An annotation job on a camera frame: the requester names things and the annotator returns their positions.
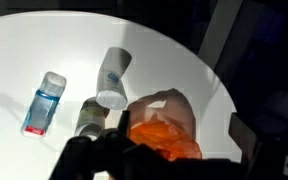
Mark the blue clear-capped bottle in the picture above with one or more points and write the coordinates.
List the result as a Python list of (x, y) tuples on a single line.
[(43, 106)]

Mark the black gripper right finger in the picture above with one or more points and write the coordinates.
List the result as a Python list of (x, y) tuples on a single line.
[(243, 136)]

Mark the orange plastic bag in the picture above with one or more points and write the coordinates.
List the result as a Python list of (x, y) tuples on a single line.
[(165, 122)]

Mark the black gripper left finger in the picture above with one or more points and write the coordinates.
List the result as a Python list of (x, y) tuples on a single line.
[(124, 122)]

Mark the long white tube container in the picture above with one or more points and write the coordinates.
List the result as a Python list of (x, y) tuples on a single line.
[(110, 91)]

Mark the small green-labelled jar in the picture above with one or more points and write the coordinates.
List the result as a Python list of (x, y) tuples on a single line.
[(91, 120)]

